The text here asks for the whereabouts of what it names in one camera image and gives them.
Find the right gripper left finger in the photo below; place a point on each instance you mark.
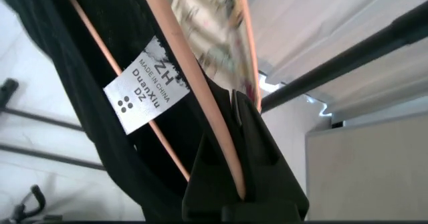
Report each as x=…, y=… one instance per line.
x=207, y=187

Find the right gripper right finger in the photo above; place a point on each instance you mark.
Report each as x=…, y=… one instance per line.
x=271, y=180

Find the pink clothes hanger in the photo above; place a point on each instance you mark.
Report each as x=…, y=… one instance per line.
x=250, y=40
x=194, y=77

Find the cream printed garment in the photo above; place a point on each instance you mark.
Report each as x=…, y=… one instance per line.
x=207, y=26

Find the black garment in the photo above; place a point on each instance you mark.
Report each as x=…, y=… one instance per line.
x=100, y=33

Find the black clothes rack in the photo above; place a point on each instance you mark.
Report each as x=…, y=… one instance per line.
x=351, y=60

